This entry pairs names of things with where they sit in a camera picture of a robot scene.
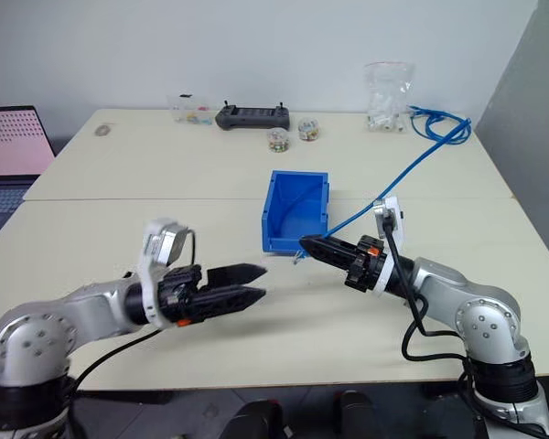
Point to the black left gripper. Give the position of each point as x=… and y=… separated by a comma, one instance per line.
x=180, y=292

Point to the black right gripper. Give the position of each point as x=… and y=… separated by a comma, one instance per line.
x=365, y=267

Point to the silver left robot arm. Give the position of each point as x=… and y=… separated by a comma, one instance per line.
x=50, y=320

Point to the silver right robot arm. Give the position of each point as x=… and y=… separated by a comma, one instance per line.
x=480, y=315

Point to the blue plastic bin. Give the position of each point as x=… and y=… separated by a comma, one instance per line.
x=297, y=228

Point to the small jar of colourful beads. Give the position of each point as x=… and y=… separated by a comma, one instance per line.
x=278, y=142
x=308, y=130

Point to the dark rounded shape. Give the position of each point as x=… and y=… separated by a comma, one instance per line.
x=256, y=420
x=359, y=414

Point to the dark grey remote controller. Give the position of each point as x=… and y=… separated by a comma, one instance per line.
x=254, y=118

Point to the clear bag of white couplers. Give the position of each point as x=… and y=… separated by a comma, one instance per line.
x=386, y=103

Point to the clear bag of colourful bits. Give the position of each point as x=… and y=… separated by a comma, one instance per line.
x=190, y=112

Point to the small grey tape roll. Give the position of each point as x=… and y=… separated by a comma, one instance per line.
x=103, y=130

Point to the open laptop with pink screen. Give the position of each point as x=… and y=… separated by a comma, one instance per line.
x=11, y=146

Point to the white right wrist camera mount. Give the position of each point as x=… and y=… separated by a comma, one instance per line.
x=391, y=210

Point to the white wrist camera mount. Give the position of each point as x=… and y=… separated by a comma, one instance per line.
x=391, y=210
x=152, y=256

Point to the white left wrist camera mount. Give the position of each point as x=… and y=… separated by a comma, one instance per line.
x=152, y=256

